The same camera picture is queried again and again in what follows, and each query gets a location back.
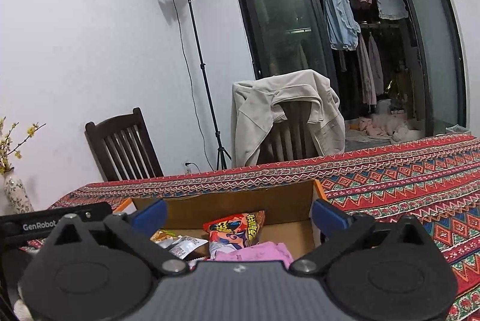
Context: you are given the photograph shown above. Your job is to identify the pink snack packet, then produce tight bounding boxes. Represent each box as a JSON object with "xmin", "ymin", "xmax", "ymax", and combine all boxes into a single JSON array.
[{"xmin": 212, "ymin": 241, "xmax": 294, "ymax": 269}]

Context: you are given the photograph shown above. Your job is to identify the orange cardboard pumpkin box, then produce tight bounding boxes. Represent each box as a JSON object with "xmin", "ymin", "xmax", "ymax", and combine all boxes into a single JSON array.
[{"xmin": 115, "ymin": 180, "xmax": 326, "ymax": 261}]

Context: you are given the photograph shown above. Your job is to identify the beige jacket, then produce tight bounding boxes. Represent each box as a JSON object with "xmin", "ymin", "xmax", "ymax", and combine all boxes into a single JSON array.
[{"xmin": 231, "ymin": 69, "xmax": 345, "ymax": 167}]

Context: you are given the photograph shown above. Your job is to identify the dark wooden chair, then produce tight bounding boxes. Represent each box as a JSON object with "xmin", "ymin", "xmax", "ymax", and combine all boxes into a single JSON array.
[{"xmin": 85, "ymin": 107, "xmax": 164, "ymax": 181}]

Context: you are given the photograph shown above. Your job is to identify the floral ceramic vase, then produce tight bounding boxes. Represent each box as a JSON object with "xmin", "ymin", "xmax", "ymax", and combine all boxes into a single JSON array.
[{"xmin": 3, "ymin": 168, "xmax": 34, "ymax": 214}]

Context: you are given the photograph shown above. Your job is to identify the yellow flower branches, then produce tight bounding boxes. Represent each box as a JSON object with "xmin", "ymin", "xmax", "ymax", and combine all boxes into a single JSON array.
[{"xmin": 0, "ymin": 116, "xmax": 46, "ymax": 175}]

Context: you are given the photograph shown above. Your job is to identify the black sliding door frame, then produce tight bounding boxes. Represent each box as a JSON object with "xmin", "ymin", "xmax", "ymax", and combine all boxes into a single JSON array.
[{"xmin": 239, "ymin": 0, "xmax": 467, "ymax": 137}]

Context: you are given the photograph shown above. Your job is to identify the red orange snack bag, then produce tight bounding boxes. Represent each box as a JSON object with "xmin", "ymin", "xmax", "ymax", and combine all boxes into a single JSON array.
[{"xmin": 202, "ymin": 211, "xmax": 265, "ymax": 259}]

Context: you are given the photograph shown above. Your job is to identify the chair with beige jacket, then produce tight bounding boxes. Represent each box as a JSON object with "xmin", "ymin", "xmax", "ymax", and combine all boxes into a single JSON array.
[{"xmin": 257, "ymin": 102, "xmax": 318, "ymax": 164}]

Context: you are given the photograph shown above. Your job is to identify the light blue hanging shirt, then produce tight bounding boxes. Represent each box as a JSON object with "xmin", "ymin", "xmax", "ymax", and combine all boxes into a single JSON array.
[{"xmin": 323, "ymin": 0, "xmax": 360, "ymax": 51}]

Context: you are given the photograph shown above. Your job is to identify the patterned red tablecloth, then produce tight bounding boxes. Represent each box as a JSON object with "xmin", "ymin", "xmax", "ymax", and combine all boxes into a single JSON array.
[{"xmin": 22, "ymin": 133, "xmax": 480, "ymax": 321}]

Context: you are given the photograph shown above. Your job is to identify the black light stand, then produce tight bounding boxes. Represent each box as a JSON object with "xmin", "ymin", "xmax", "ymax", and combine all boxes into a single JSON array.
[{"xmin": 186, "ymin": 0, "xmax": 231, "ymax": 171}]

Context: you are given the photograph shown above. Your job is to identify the white yellow cracker packet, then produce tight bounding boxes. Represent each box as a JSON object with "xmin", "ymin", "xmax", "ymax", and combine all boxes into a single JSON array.
[{"xmin": 150, "ymin": 230, "xmax": 208, "ymax": 259}]

